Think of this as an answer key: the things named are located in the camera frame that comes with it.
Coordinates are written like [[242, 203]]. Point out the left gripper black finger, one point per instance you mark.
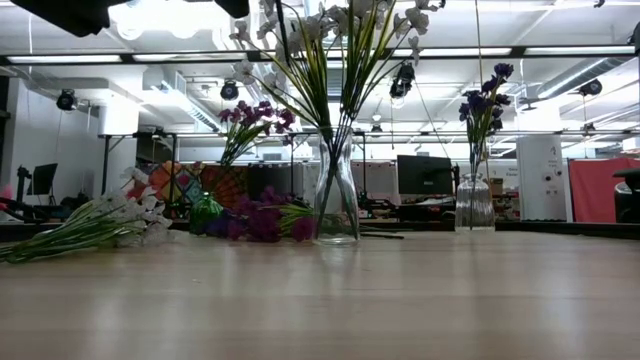
[[234, 7]]

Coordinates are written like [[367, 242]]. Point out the black background robot arm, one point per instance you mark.
[[75, 201], [369, 200]]

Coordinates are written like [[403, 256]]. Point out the green glass vase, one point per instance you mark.
[[205, 215]]

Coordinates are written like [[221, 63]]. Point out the clear glass carafe vase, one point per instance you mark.
[[345, 210]]

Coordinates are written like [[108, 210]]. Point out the ribbed clear glass vase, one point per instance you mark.
[[475, 210]]

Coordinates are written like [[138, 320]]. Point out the small dark monitor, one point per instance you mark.
[[44, 179]]

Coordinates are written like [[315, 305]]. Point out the colourful patterned cloth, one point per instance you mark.
[[225, 185]]

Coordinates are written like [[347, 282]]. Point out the black computer monitor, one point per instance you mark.
[[425, 175]]

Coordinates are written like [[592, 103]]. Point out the black background desk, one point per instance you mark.
[[425, 215]]

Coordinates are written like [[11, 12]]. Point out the brown cardboard box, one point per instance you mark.
[[496, 187]]

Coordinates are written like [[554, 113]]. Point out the white cabinet appliance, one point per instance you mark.
[[542, 160]]

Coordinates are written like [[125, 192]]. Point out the red partition panel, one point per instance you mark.
[[595, 190]]

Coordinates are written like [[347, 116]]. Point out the black office chair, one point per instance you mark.
[[630, 200]]

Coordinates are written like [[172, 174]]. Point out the black dome ceiling camera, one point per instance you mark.
[[229, 91]]

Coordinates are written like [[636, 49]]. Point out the small black ceiling camera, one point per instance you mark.
[[494, 125]]

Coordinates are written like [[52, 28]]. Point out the black frame bar with lights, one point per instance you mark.
[[518, 51]]

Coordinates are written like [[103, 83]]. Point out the slim silver ceiling duct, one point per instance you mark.
[[575, 77]]

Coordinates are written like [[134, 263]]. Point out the black frame post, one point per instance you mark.
[[636, 40]]

